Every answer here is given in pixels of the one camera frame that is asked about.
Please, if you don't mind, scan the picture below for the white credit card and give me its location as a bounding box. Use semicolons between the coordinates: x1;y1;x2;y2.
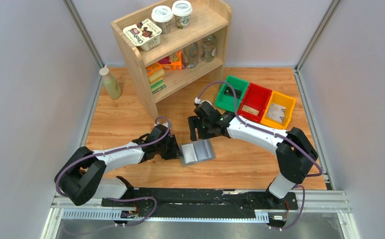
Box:
266;103;286;123

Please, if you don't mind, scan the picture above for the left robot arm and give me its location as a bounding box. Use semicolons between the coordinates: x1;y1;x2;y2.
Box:
54;124;183;206

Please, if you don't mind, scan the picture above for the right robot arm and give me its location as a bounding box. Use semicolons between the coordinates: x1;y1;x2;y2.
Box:
188;99;318;200

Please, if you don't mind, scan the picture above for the black card in green bin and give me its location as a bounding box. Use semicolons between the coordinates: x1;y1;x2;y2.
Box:
224;87;242;99

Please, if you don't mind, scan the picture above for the tan card in red bin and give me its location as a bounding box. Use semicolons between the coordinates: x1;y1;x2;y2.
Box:
241;105;259;116

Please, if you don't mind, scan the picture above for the green plastic bin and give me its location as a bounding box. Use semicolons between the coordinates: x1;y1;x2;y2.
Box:
215;75;250;112

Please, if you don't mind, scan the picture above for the red plastic bin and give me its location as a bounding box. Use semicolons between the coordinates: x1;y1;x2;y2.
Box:
238;83;272;123

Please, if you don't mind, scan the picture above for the stacked sponges pack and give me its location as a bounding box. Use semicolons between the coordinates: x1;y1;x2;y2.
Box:
146;62;166;94

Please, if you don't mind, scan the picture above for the orange snack package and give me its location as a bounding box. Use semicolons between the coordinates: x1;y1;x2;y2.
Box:
158;50;185;70

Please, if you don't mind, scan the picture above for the wooden shelf unit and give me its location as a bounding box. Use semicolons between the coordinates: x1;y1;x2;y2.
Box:
110;0;232;118

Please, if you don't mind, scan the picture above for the yellow plastic bin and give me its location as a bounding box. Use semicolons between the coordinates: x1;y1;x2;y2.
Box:
260;91;296;129

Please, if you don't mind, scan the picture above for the left clear glass jar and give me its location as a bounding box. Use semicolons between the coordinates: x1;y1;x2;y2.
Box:
183;42;198;69

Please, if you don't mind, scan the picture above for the clear glass jar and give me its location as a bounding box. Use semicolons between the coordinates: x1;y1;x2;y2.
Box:
183;42;198;69
201;33;217;62

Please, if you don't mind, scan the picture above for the green squeeze bottle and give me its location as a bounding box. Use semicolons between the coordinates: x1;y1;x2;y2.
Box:
99;65;122;100

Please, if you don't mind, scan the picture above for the right clear glass jar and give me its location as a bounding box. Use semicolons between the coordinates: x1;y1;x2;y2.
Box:
201;33;217;62

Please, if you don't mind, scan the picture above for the Chobani yogurt pack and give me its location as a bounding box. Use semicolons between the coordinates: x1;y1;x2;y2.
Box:
122;19;162;51

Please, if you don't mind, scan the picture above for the left paper coffee cup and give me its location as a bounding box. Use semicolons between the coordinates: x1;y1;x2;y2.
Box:
151;5;173;34

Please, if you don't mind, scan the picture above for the paper coffee cup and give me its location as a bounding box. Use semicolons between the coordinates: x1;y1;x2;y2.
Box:
151;5;173;34
172;0;193;29

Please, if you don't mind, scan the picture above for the right paper coffee cup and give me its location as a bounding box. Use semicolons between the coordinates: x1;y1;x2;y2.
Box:
172;0;193;29

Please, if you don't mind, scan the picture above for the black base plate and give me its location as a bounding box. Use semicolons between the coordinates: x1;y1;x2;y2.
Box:
101;188;298;219

